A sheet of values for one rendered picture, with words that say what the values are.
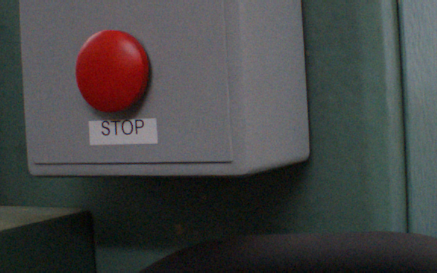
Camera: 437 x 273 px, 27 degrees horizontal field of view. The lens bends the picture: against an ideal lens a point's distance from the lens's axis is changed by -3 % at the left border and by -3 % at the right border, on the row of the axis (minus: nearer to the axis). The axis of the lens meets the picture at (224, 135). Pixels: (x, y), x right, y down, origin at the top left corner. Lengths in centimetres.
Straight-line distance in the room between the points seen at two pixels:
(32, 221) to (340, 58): 15
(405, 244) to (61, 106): 14
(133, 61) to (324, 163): 9
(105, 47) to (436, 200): 18
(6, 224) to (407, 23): 19
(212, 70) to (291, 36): 5
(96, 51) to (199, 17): 4
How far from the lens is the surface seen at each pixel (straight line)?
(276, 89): 34
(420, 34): 42
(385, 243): 33
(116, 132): 34
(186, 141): 33
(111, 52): 33
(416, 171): 40
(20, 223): 39
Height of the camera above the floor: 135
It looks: 3 degrees down
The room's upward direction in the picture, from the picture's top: 3 degrees counter-clockwise
